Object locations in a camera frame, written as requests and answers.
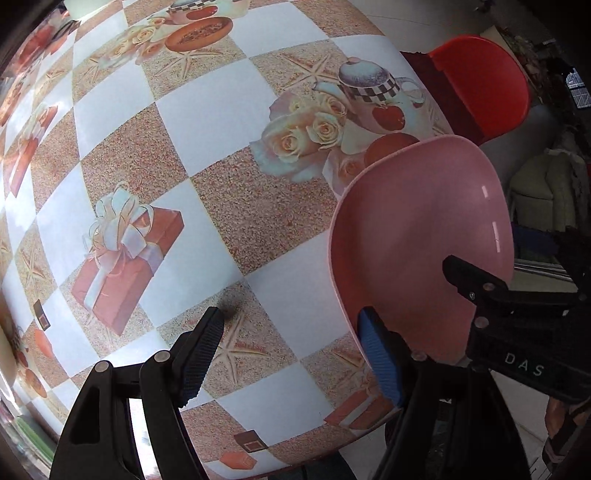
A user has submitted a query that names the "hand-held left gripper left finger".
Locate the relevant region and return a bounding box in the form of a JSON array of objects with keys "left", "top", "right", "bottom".
[{"left": 48, "top": 306, "right": 226, "bottom": 480}]

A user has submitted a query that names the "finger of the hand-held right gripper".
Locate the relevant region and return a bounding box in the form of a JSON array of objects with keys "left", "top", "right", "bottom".
[{"left": 442, "top": 255, "right": 512, "bottom": 306}]

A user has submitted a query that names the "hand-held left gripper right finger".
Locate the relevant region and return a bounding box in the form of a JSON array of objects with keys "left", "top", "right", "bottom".
[{"left": 357, "top": 306, "right": 533, "bottom": 480}]

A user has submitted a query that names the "pink bowl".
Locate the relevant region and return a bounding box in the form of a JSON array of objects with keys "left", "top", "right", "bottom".
[{"left": 328, "top": 135, "right": 515, "bottom": 371}]

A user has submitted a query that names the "beige armchair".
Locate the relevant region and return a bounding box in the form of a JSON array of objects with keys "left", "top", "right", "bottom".
[{"left": 508, "top": 148, "right": 586, "bottom": 234}]

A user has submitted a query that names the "green board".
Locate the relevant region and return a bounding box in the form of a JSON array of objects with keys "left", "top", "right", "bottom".
[{"left": 7, "top": 413, "right": 58, "bottom": 469}]

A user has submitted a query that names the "red plastic chair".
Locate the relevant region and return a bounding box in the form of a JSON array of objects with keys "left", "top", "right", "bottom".
[{"left": 401, "top": 36, "right": 531, "bottom": 145}]

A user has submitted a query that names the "printed checkered tablecloth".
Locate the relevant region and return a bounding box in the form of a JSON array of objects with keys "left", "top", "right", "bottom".
[{"left": 0, "top": 0, "right": 455, "bottom": 478}]

